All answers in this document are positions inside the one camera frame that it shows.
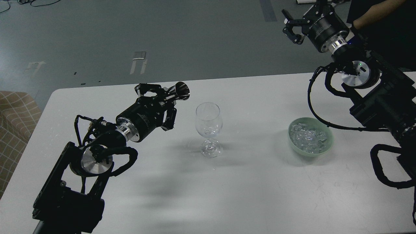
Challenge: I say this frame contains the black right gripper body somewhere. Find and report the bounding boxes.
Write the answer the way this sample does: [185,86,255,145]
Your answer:
[302,4,349,53]

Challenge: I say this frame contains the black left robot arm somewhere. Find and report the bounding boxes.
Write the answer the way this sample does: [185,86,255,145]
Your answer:
[32,82,190,234]

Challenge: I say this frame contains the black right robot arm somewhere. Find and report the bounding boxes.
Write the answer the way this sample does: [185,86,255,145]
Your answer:
[282,0,416,189]

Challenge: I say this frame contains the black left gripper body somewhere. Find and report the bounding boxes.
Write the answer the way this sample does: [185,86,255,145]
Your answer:
[116,96,176,142]

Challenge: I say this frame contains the black floor cables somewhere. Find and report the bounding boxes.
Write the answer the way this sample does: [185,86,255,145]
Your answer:
[0,0,62,14]

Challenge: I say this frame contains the steel cocktail jigger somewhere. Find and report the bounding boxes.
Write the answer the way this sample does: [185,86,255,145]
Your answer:
[164,82,190,102]

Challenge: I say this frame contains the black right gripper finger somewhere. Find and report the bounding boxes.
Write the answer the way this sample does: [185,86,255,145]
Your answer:
[281,9,310,45]

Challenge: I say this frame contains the seated person in black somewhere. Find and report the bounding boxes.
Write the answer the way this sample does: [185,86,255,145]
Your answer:
[347,0,415,71]

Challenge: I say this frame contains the green bowl of ice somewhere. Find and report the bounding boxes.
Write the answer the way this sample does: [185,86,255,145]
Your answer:
[287,117,334,158]

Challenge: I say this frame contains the tan checked armchair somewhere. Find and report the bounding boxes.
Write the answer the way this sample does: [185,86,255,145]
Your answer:
[0,91,42,197]

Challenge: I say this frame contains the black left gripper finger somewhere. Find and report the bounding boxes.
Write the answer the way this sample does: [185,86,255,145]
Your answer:
[161,103,177,131]
[134,83,167,102]

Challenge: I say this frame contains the clear wine glass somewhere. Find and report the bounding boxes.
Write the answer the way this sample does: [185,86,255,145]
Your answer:
[195,102,223,158]

